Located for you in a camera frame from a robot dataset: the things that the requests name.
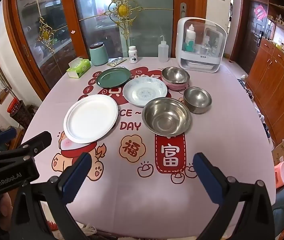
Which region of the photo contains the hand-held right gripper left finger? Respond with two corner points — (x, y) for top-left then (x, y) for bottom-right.
(9, 152), (92, 240)

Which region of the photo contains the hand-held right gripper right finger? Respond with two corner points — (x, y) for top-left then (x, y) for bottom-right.
(193, 152), (275, 240)

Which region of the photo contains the white round plate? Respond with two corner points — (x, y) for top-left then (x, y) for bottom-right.
(63, 94), (118, 144)

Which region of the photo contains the large steel bowl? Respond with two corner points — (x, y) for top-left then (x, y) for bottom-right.
(142, 97), (192, 137)

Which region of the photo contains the small steel bowl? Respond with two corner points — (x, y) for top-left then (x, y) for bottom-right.
(183, 87), (212, 114)

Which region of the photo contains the dark green plate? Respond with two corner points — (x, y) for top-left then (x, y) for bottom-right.
(96, 67), (131, 89)

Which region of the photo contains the pink steel bowl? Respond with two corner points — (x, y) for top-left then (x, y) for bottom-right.
(161, 67), (190, 91)

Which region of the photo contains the blue floral white plate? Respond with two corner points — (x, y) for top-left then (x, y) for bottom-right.
(122, 77), (168, 107)

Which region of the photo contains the person's left hand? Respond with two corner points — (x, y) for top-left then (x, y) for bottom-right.
(0, 192), (16, 218)

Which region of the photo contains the red plastic basket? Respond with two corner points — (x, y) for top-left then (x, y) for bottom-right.
(7, 97), (23, 114)

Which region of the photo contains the pink plastic stool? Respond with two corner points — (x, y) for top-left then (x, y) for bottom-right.
(274, 161), (284, 189)

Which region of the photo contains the green tissue box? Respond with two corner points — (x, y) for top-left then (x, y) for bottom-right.
(66, 57), (92, 78)

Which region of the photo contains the teal lidded jar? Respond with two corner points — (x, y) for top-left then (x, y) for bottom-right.
(89, 42), (108, 67)

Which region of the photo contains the gold door ornament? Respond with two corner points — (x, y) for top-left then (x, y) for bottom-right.
(104, 0), (142, 40)
(31, 0), (57, 53)

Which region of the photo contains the silver blister pack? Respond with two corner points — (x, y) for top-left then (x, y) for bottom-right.
(107, 58), (127, 67)

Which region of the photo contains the white pill bottle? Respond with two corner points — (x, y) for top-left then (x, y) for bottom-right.
(128, 46), (138, 64)

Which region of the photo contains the small clear bottle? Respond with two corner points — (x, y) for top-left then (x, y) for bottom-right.
(202, 36), (211, 54)

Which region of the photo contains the clear glass sliding door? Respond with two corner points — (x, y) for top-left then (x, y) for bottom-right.
(15, 0), (82, 80)

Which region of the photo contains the clear squeeze wash bottle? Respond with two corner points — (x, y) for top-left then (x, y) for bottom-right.
(158, 35), (169, 62)

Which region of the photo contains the white bottle with teal base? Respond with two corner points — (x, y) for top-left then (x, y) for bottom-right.
(185, 24), (195, 52)

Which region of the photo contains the dark brown entry door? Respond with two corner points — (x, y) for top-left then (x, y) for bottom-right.
(242, 0), (269, 67)

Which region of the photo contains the white clear-lid storage box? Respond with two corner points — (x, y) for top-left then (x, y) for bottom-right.
(177, 17), (224, 73)

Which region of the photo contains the frosted glass sliding door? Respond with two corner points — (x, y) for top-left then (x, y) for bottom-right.
(72, 0), (175, 58)

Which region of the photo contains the pink door decoration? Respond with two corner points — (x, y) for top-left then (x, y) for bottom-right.
(254, 4), (267, 20)

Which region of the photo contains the wooden wall cabinet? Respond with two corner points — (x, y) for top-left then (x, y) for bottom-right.
(246, 0), (284, 144)

